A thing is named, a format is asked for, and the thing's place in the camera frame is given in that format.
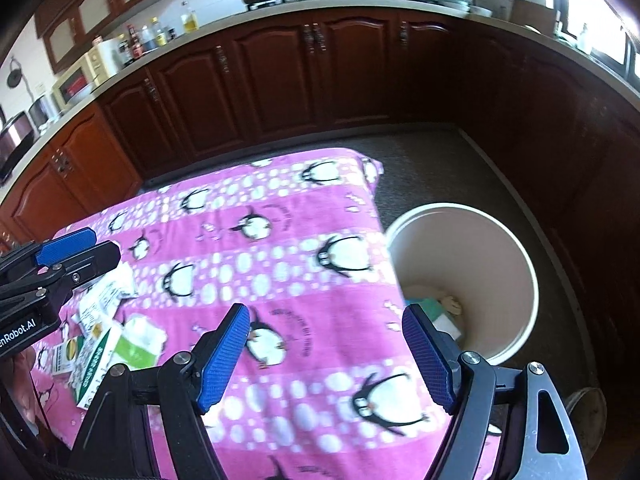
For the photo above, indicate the beige round plastic bin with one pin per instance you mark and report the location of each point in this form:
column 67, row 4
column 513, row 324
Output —
column 480, row 260

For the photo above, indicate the dark kitchen appliance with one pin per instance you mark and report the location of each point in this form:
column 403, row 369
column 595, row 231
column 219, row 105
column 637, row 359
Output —
column 15, row 140

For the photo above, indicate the red sauce bottle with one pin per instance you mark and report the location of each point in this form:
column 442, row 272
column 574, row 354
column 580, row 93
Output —
column 134, row 42

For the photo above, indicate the white soap bottle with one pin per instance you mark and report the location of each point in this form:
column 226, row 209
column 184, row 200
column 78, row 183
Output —
column 583, row 40

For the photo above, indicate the beige wrapper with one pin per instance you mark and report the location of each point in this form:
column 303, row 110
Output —
column 450, row 305

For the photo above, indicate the round brown object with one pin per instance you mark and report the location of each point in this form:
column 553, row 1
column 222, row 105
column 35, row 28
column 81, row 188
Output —
column 587, row 410

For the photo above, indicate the white packet yellow mark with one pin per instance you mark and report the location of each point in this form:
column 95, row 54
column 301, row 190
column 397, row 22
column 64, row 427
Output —
column 95, row 327

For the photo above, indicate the white bowl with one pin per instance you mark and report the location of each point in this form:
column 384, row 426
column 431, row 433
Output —
column 481, row 10

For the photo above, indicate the teal white packet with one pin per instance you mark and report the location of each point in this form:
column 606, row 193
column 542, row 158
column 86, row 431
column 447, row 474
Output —
column 445, row 322

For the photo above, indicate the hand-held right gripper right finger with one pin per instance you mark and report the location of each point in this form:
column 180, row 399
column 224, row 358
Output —
column 425, row 355

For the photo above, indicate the hanging dark round utensil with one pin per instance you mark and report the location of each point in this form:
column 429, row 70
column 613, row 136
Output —
column 14, row 79

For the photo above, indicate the green white tissue packet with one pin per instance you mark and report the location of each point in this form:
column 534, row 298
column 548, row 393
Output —
column 140, row 342

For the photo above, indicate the pink penguin print blanket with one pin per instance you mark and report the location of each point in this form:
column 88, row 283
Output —
column 300, row 270

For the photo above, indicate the cream microwave oven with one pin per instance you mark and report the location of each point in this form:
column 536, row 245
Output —
column 75, row 85

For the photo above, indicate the long white green packet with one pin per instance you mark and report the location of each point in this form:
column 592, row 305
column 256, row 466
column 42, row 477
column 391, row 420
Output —
column 92, row 370

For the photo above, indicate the beige stone kitchen counter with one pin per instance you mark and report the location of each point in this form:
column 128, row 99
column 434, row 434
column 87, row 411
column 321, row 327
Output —
column 225, row 20

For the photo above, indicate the clear bottle yellow cap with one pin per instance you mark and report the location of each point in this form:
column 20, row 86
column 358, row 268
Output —
column 160, row 35

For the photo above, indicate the white printed packet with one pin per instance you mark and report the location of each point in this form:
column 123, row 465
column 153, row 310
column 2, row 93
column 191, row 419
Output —
column 112, row 290

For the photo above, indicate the dark wooden base cabinets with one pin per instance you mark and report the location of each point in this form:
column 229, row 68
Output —
column 280, row 75

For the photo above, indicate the yellow cooking oil bottle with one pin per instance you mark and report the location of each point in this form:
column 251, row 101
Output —
column 190, row 22

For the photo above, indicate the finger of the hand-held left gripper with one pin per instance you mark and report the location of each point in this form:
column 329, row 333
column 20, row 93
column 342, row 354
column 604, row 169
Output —
column 95, row 260
column 65, row 250

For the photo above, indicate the wooden cutting board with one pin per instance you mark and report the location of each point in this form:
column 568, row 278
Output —
column 532, row 15

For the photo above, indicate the silver metal pot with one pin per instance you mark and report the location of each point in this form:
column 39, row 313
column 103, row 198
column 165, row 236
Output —
column 45, row 110

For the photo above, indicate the small green white box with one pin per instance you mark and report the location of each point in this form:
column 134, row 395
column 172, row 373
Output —
column 65, row 357

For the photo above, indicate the gas stove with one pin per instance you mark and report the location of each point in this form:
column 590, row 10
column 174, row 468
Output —
column 265, row 6

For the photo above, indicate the bright kitchen window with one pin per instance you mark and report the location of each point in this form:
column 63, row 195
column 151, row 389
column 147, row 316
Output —
column 600, row 10

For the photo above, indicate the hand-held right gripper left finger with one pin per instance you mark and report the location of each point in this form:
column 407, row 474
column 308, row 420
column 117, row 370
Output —
column 222, row 360

